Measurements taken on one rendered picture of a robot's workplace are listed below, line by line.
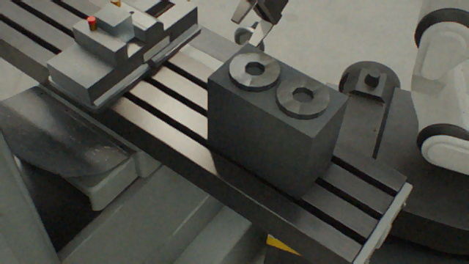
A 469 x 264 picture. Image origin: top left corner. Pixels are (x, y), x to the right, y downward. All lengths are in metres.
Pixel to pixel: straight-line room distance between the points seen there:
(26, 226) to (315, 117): 0.51
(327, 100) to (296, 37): 1.90
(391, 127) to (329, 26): 1.29
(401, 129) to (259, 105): 0.85
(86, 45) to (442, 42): 0.76
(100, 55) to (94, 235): 0.40
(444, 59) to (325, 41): 1.55
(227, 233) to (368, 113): 0.60
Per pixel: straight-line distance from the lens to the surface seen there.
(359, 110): 1.69
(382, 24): 3.00
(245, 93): 0.93
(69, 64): 1.18
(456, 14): 1.28
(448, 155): 1.53
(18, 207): 0.95
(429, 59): 1.31
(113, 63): 1.16
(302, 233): 1.00
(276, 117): 0.90
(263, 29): 1.20
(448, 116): 1.50
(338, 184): 1.07
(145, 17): 1.21
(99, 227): 1.27
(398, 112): 1.75
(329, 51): 2.76
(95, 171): 1.13
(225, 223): 1.85
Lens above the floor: 1.80
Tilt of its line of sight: 50 degrees down
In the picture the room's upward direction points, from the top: 4 degrees clockwise
